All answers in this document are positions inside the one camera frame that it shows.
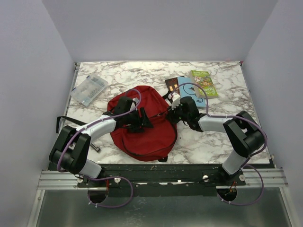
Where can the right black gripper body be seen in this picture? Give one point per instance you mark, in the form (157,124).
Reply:
(177,115)

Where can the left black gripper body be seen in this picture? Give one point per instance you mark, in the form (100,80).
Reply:
(134,120)

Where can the red student backpack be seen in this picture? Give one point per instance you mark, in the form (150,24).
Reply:
(154,143)

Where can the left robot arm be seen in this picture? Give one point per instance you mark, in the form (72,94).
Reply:
(70,151)

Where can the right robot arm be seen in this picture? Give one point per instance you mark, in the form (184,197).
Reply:
(245,135)

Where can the light blue book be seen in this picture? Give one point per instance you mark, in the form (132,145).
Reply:
(188,90)

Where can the dark brown book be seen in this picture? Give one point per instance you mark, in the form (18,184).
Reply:
(171,83)

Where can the green illustrated book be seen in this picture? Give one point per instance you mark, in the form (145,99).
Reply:
(203,79)

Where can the clear plastic storage box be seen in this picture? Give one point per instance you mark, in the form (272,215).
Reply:
(89,89)

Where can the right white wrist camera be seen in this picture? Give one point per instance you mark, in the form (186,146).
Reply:
(175,100)

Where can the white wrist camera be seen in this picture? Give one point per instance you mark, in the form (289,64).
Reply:
(135,102)
(175,100)

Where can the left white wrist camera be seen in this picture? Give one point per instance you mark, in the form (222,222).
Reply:
(135,102)

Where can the black metal bracket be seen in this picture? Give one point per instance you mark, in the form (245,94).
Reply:
(97,149)

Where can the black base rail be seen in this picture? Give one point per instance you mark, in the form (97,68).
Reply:
(156,172)

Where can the aluminium extrusion rail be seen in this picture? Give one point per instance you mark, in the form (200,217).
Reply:
(248,178)

